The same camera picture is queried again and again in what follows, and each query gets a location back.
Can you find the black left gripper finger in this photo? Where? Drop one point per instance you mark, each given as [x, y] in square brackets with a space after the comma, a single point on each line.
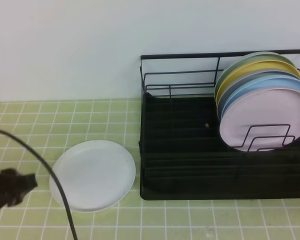
[14, 186]

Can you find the white round plate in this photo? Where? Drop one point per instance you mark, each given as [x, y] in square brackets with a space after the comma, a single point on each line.
[95, 175]

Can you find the grey plate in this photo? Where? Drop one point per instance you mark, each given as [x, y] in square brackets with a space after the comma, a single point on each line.
[229, 90]

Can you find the pink plate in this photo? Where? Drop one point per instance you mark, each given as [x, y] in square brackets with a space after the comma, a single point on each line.
[262, 120]

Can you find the yellow plate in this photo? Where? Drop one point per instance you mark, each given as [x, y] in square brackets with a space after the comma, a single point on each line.
[232, 73]

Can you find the green plate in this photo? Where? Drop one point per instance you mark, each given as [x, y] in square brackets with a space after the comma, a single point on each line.
[261, 56]

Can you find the blue plate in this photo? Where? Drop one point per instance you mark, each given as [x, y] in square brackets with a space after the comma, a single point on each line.
[261, 83]

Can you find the black wire dish rack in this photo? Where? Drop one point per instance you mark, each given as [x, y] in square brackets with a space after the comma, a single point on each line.
[183, 156]

